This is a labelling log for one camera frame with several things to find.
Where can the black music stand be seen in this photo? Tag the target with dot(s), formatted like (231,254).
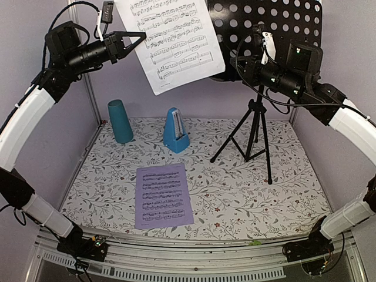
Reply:
(286,20)

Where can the aluminium front rail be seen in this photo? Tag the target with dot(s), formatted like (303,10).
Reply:
(141,258)

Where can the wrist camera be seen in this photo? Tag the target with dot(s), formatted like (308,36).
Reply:
(265,41)
(105,17)

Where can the blue metronome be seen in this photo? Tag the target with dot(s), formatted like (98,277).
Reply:
(175,137)

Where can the aluminium frame post right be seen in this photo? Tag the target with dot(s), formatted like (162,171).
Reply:
(293,116)

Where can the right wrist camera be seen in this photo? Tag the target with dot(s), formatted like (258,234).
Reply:
(265,41)

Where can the green tape piece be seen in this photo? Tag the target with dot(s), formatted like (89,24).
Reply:
(255,243)

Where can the floral table mat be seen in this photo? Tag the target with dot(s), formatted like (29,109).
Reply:
(231,199)

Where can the purple sheet music page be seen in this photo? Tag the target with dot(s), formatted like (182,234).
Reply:
(162,197)

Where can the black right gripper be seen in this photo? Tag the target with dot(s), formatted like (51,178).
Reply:
(249,74)

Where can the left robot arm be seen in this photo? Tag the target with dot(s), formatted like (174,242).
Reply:
(69,58)

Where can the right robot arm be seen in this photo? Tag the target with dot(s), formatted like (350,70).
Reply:
(298,80)

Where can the sheet music booklet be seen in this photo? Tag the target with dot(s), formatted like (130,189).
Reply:
(181,45)

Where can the teal ceramic vase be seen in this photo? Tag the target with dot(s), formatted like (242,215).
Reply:
(120,122)

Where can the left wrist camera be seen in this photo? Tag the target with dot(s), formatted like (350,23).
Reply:
(105,17)

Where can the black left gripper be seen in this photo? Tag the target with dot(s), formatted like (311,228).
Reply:
(121,50)

